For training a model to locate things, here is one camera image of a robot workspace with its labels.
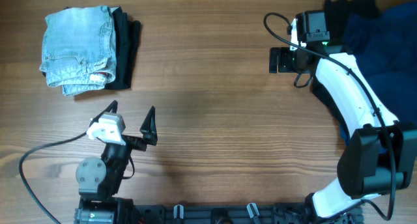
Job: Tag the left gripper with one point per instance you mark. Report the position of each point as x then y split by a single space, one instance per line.
148 133

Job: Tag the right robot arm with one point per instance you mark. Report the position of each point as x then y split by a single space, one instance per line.
380 153

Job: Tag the light blue denim shorts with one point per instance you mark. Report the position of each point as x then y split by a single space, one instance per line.
79 49

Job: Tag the folded black shorts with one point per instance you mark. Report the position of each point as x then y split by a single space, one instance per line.
127 43

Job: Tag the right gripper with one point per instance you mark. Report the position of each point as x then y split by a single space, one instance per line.
283 66

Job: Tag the black garment under pile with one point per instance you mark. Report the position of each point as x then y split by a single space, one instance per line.
333 18

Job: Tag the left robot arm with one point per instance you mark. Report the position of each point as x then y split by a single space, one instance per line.
99 179

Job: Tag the dark blue garment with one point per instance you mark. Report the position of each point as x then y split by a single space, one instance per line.
384 46

